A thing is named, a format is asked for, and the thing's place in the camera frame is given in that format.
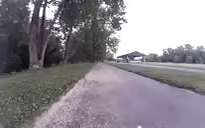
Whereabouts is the open roofed shelter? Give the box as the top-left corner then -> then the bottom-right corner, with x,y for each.
116,50 -> 148,64

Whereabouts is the pale gravel strip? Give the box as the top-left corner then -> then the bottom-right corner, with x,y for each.
32,62 -> 122,128

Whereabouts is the row of tall trees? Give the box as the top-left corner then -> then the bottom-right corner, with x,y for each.
0,0 -> 128,75

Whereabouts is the grey asphalt path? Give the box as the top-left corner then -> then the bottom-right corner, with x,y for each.
88,62 -> 205,128

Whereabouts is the grass verge strip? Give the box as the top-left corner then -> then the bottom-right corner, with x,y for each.
106,61 -> 205,100

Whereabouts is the wide grass lawn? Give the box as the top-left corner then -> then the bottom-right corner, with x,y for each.
0,62 -> 96,128

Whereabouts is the grey road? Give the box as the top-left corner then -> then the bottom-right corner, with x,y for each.
122,61 -> 205,75

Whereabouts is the distant line of trees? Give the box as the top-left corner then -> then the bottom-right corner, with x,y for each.
145,43 -> 205,65

